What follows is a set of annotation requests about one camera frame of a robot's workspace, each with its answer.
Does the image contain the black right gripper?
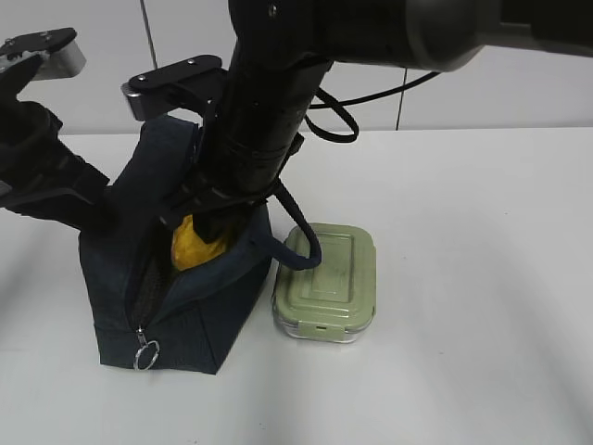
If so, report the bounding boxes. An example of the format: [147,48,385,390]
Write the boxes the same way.
[163,59,324,242]

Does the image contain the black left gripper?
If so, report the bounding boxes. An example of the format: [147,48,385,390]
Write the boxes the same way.
[1,72,117,232]

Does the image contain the dark navy fabric lunch bag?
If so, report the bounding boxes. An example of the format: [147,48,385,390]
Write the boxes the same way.
[79,116,322,375]

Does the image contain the silver zipper pull ring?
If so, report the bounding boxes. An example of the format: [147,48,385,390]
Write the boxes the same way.
[132,326,160,371]

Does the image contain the green lidded lunch box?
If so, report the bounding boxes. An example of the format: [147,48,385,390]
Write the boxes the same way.
[271,222,376,344]

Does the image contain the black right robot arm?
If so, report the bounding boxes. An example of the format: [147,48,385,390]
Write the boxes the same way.
[161,1,592,240]

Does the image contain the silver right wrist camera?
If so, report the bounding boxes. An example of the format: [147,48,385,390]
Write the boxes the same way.
[121,55,227,121]

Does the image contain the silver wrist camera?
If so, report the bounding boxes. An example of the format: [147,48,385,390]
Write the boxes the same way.
[121,55,227,121]
[1,27,86,82]

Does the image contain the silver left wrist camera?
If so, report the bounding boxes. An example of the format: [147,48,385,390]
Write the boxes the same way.
[1,27,86,82]

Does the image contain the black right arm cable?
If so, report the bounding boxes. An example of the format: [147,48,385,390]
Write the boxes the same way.
[303,69,442,144]

